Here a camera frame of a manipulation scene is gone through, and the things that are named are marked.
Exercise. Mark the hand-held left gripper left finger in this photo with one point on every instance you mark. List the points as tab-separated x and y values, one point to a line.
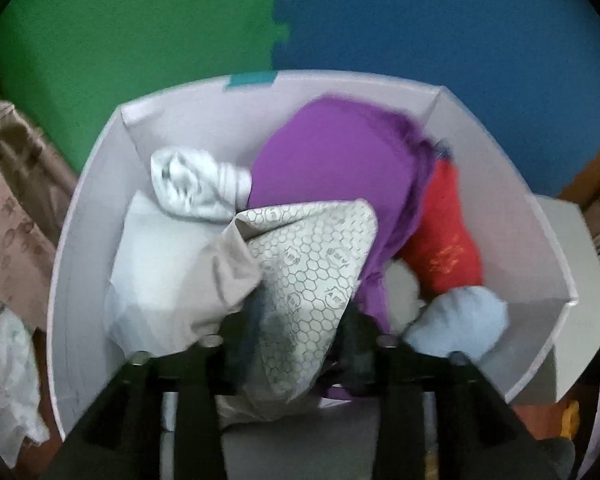
250	345

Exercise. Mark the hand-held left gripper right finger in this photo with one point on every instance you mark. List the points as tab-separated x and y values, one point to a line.
357	355

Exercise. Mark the beige honeycomb print underwear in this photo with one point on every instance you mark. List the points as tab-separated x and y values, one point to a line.
305	270

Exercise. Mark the light blue underwear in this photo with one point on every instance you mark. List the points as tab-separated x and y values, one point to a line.
455	320

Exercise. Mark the red underwear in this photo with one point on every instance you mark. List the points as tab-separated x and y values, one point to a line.
445	230

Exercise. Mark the white underwear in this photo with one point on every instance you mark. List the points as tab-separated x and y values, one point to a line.
185	185

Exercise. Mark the white shoe box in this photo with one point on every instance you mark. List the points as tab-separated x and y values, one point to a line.
90	235

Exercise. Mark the purple underwear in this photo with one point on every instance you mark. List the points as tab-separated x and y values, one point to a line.
330	160

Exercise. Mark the navy patterned underwear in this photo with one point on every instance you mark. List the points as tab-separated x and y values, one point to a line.
442	149

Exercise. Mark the plain white cloth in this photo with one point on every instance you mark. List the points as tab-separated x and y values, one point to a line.
150	260

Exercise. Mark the yellow toy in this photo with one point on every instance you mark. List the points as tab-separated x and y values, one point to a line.
571	420

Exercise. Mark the white shoe box lid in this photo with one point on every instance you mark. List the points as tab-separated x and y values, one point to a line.
575	260

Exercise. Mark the green foam mat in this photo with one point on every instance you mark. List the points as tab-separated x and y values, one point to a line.
130	35

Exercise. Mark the blue foam mat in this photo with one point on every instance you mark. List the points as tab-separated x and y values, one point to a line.
455	25

